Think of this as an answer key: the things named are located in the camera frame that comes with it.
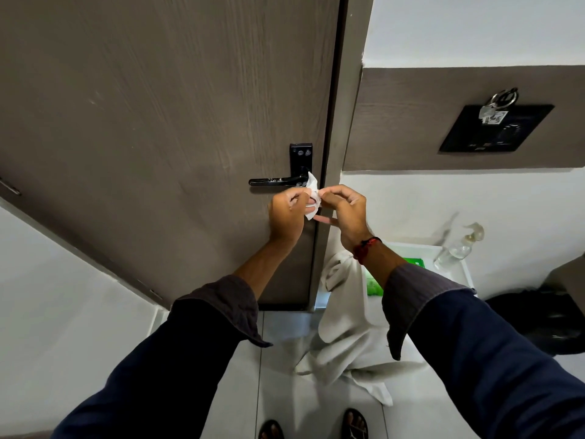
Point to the white towel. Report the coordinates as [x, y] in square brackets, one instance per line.
[342, 324]

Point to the metal door hinge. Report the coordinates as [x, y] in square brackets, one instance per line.
[151, 291]
[9, 187]

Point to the grey-brown wooden door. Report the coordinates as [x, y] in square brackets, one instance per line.
[160, 109]

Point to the metal keyring with keys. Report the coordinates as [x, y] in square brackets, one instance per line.
[493, 111]

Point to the black sandal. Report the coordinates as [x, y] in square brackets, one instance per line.
[355, 425]
[271, 430]

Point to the person's right forearm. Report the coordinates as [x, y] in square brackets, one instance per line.
[457, 342]

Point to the white tissue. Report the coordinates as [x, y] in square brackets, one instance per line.
[312, 185]

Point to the green packet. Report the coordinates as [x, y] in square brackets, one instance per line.
[374, 287]

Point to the person's left forearm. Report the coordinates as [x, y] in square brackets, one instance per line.
[201, 333]

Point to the clear spray bottle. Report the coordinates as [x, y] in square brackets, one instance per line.
[457, 251]

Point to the black bag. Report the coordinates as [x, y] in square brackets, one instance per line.
[539, 320]

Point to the person's right hand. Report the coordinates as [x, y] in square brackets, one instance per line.
[352, 217]

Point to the brown wooden wall panel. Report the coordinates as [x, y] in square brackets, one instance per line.
[411, 123]

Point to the person's left hand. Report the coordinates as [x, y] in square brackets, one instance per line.
[285, 219]

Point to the person's right fingers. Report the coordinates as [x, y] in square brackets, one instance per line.
[337, 191]

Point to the grey door frame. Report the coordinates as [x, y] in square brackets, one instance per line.
[347, 86]

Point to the black wall switch panel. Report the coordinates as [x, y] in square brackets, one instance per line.
[502, 134]

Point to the red wristband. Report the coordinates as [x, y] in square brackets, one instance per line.
[364, 248]

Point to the black door lock plate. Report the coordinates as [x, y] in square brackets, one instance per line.
[300, 155]

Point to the white tray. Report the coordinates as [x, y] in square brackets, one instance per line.
[450, 265]

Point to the person's left fingers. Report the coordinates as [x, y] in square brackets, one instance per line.
[299, 194]

